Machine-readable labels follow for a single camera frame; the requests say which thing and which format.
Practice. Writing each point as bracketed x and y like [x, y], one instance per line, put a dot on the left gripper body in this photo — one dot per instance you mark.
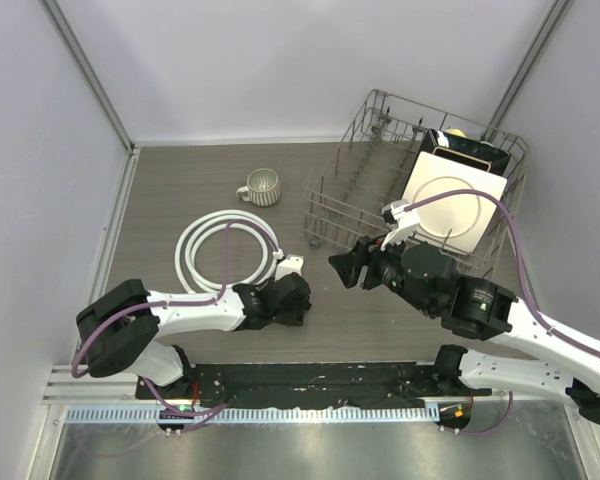
[292, 317]

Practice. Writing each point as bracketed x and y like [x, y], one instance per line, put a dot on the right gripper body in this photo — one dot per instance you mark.
[384, 265]

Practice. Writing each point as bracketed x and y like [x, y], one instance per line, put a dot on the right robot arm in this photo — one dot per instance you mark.
[563, 363]

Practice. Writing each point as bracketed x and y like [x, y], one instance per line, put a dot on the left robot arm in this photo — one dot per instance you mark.
[120, 332]

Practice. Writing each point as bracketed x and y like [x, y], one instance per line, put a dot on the white square plate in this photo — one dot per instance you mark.
[457, 222]

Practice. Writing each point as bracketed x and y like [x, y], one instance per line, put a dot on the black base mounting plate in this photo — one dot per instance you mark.
[308, 386]

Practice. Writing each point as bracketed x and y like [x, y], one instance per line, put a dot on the striped ceramic mug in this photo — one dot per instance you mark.
[262, 189]

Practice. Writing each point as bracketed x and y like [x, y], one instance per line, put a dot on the black square plate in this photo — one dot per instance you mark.
[465, 151]

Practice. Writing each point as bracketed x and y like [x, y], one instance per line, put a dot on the yellow-green cup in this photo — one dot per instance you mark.
[456, 132]

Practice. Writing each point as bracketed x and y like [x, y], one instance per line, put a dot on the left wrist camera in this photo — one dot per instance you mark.
[290, 264]

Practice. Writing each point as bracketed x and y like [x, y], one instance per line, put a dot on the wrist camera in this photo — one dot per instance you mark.
[402, 219]
[290, 264]

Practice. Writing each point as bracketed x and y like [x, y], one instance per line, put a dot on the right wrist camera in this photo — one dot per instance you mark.
[402, 219]

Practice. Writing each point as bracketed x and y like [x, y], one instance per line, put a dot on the grey wire dish rack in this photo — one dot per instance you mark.
[373, 163]

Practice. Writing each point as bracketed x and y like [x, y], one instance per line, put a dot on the white slotted cable duct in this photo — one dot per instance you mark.
[153, 413]

